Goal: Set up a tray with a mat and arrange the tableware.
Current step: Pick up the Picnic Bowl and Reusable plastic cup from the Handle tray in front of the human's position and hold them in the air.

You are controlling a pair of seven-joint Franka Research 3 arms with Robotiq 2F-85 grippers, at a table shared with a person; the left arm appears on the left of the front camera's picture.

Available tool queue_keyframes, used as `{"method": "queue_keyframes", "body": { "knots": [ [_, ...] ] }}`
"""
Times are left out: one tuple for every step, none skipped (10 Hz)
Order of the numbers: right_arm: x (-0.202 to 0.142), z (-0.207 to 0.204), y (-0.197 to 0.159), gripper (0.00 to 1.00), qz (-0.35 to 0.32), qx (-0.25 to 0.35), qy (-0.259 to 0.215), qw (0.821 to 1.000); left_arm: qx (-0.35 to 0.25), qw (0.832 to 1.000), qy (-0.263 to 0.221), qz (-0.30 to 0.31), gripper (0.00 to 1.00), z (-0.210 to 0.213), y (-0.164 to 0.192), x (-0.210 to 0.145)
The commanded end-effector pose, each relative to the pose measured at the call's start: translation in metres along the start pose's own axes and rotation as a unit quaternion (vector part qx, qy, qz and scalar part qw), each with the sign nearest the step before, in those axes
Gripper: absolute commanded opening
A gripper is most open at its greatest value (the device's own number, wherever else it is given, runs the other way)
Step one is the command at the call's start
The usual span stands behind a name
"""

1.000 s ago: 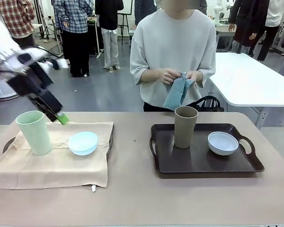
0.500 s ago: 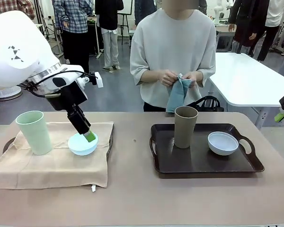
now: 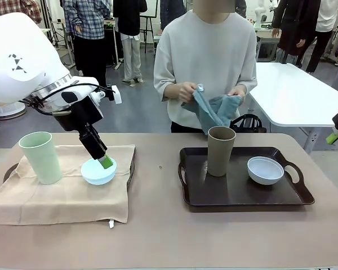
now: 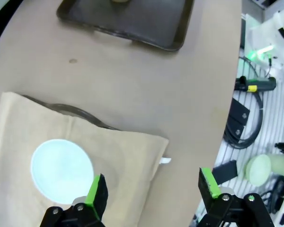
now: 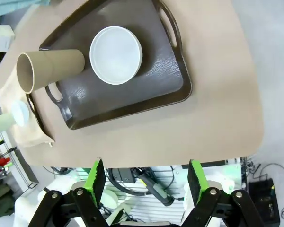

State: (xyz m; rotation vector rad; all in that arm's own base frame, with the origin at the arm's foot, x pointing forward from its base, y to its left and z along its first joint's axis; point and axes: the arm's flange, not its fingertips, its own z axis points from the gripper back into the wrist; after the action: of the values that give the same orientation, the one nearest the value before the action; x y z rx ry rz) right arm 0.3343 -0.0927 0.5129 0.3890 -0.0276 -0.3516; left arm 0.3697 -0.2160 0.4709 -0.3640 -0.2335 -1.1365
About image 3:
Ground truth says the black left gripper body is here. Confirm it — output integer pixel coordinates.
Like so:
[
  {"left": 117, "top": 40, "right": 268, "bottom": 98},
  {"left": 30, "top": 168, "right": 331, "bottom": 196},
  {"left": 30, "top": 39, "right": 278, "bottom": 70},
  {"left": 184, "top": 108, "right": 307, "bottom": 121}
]
[{"left": 54, "top": 97, "right": 104, "bottom": 132}]

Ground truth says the light blue bowl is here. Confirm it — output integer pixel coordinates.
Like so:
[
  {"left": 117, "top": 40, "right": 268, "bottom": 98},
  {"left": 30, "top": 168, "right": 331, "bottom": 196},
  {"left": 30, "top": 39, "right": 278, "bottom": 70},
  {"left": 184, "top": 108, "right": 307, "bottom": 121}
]
[{"left": 81, "top": 158, "right": 118, "bottom": 186}]

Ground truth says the tall light green cup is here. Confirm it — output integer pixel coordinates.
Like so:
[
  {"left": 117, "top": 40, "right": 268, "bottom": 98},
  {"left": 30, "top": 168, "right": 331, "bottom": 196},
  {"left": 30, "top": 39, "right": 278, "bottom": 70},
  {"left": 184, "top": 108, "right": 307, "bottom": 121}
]
[{"left": 18, "top": 131, "right": 63, "bottom": 186}]

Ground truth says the beige pink cloth mat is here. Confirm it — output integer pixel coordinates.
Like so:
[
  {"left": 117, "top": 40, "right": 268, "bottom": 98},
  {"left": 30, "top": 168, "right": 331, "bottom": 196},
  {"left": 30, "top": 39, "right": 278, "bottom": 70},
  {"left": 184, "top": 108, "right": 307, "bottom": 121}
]
[{"left": 0, "top": 144, "right": 137, "bottom": 229}]

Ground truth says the teal cloth mat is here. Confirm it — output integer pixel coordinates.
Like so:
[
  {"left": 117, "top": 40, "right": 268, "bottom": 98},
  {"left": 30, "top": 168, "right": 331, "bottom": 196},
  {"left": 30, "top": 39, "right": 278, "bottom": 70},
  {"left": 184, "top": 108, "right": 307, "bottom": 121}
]
[{"left": 181, "top": 83, "right": 242, "bottom": 136}]

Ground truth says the tall brown cup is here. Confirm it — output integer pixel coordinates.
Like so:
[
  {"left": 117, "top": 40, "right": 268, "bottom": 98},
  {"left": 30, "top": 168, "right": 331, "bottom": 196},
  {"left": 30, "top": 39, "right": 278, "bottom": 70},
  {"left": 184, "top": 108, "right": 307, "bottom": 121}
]
[{"left": 207, "top": 126, "right": 237, "bottom": 177}]

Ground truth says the person's right forearm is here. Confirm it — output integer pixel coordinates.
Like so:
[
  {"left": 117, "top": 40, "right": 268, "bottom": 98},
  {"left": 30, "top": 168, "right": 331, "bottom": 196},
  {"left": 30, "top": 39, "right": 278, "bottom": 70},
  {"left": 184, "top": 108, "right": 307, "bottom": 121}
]
[{"left": 162, "top": 83, "right": 183, "bottom": 102}]

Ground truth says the person's right hand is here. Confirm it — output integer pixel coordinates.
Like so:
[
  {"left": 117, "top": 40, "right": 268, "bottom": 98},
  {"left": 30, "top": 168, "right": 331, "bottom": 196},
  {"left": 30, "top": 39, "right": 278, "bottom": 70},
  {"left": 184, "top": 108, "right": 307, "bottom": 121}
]
[{"left": 179, "top": 81, "right": 201, "bottom": 102}]

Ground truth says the person's left hand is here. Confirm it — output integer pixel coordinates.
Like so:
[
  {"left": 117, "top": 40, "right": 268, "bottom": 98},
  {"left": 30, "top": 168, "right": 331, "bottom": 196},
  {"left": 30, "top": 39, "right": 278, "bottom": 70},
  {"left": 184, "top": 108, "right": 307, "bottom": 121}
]
[{"left": 228, "top": 85, "right": 247, "bottom": 100}]

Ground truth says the white table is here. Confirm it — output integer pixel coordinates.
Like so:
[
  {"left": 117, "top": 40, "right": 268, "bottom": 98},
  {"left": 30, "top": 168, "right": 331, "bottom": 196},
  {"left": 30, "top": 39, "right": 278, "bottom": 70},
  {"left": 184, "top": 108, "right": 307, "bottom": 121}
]
[{"left": 247, "top": 62, "right": 338, "bottom": 154}]

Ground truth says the white air purifier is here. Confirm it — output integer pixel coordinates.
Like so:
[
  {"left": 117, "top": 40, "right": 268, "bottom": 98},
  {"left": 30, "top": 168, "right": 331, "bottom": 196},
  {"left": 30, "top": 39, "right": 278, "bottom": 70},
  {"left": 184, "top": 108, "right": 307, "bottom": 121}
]
[{"left": 0, "top": 100, "right": 28, "bottom": 120}]

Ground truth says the white bowl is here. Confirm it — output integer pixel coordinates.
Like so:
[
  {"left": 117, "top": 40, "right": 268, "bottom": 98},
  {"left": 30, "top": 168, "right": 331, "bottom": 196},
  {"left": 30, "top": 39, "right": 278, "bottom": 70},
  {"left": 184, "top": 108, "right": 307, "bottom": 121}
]
[{"left": 247, "top": 156, "right": 285, "bottom": 186}]

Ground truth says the bystander in blue plaid shirt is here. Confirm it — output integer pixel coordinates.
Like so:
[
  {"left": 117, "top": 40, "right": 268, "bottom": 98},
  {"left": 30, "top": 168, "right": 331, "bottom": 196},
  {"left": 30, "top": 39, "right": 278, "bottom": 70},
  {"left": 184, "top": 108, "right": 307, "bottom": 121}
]
[{"left": 63, "top": 0, "right": 113, "bottom": 86}]

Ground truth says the bystander in black top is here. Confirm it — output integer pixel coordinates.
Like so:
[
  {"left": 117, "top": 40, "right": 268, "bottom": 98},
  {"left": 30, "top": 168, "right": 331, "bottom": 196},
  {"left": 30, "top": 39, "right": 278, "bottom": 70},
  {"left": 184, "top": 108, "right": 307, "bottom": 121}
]
[{"left": 112, "top": 0, "right": 149, "bottom": 84}]

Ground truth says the bystander in white shirt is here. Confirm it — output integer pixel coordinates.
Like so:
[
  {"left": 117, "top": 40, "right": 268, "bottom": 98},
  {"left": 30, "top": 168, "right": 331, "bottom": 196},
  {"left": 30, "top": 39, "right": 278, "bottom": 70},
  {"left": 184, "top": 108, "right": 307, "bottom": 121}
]
[{"left": 305, "top": 0, "right": 338, "bottom": 74}]

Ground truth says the bystander in dark coat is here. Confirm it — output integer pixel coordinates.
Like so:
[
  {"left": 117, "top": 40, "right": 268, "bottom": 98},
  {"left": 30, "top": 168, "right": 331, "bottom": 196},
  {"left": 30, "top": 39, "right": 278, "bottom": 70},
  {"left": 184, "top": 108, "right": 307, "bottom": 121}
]
[{"left": 271, "top": 0, "right": 322, "bottom": 57}]

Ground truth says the bystander in red plaid shirt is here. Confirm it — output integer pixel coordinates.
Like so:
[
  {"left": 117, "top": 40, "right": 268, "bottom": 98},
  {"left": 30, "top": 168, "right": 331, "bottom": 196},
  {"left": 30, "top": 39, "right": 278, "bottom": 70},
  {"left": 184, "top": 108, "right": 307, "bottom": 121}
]
[{"left": 0, "top": 0, "right": 43, "bottom": 25}]

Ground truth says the person in cream sweater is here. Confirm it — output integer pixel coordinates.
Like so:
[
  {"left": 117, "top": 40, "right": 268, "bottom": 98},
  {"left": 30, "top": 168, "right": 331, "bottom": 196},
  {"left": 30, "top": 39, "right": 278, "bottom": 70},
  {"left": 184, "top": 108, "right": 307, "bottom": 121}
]
[{"left": 153, "top": 0, "right": 259, "bottom": 134}]

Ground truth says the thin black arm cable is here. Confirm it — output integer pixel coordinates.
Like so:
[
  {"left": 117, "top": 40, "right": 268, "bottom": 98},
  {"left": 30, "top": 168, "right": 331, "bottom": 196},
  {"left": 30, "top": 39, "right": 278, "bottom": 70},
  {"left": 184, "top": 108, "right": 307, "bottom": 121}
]
[{"left": 19, "top": 81, "right": 116, "bottom": 116}]

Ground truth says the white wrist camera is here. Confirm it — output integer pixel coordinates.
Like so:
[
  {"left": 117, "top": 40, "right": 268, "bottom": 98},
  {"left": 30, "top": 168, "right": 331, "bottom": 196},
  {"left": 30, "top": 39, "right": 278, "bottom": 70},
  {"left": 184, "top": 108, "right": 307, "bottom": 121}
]
[{"left": 111, "top": 85, "right": 122, "bottom": 105}]

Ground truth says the dark brown handled tray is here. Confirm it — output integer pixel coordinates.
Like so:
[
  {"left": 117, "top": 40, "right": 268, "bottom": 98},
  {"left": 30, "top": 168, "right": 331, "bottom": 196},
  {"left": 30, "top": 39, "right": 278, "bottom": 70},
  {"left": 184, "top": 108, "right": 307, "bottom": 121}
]
[
  {"left": 177, "top": 146, "right": 315, "bottom": 208},
  {"left": 2, "top": 146, "right": 137, "bottom": 192}
]

